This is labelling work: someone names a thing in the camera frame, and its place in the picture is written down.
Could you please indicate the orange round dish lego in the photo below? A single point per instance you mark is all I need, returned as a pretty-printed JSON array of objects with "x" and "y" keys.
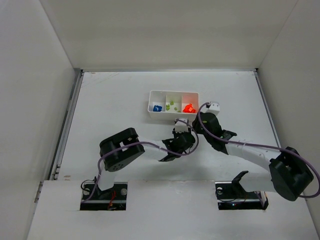
[{"x": 189, "y": 108}]

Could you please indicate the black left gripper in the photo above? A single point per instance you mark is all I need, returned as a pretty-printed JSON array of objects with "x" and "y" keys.
[{"x": 180, "y": 135}]

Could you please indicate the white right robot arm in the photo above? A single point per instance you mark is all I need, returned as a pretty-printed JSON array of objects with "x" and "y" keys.
[{"x": 286, "y": 172}]

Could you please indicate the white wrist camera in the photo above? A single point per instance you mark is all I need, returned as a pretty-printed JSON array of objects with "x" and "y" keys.
[
  {"x": 213, "y": 107},
  {"x": 181, "y": 125}
]

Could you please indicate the white divided sorting tray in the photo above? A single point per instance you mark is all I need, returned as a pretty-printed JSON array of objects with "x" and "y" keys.
[{"x": 180, "y": 99}]

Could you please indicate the large blue arch lego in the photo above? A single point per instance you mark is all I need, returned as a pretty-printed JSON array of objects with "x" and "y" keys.
[{"x": 157, "y": 108}]

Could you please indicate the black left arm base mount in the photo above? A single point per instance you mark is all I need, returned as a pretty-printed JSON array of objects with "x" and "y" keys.
[{"x": 112, "y": 199}]

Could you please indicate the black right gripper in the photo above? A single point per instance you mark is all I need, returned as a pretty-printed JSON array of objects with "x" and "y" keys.
[{"x": 203, "y": 118}]

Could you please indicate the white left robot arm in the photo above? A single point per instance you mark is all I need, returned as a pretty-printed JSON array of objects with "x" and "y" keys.
[{"x": 121, "y": 149}]

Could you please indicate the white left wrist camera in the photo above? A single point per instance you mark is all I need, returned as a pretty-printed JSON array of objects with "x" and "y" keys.
[{"x": 181, "y": 125}]

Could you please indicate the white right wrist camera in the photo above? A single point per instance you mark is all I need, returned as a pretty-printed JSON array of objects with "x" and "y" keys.
[{"x": 213, "y": 107}]

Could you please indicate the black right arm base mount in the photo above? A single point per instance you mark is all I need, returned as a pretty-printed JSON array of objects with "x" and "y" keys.
[{"x": 231, "y": 195}]

